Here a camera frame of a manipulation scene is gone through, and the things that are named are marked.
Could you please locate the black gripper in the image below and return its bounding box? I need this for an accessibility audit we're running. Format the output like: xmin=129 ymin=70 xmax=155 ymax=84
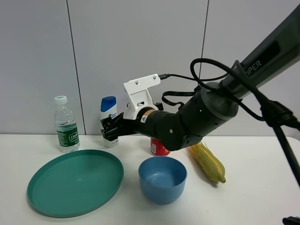
xmin=100 ymin=112 xmax=140 ymax=141

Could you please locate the white blue shampoo bottle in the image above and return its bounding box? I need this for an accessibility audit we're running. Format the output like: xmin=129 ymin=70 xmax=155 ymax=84
xmin=100 ymin=96 xmax=119 ymax=148

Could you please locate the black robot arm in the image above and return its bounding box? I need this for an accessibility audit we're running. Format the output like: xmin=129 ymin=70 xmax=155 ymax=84
xmin=101 ymin=8 xmax=300 ymax=151

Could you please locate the clear plastic water bottle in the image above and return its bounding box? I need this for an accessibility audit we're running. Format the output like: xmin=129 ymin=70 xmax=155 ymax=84
xmin=54 ymin=96 xmax=80 ymax=153

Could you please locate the red drink can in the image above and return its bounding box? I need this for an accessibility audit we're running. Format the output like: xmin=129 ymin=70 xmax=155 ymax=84
xmin=150 ymin=138 xmax=170 ymax=156

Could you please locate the green round plate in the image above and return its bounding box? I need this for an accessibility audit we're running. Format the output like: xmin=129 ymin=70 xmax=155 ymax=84
xmin=27 ymin=150 xmax=124 ymax=218

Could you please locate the blue plastic bowl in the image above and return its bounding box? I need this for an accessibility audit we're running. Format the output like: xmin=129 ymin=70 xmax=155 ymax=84
xmin=138 ymin=156 xmax=188 ymax=204

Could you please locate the yellow green corn cob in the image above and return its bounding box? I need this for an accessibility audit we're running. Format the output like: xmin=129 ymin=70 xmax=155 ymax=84
xmin=187 ymin=142 xmax=226 ymax=183

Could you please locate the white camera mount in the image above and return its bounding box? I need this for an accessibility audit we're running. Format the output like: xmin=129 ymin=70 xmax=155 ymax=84
xmin=123 ymin=74 xmax=161 ymax=120

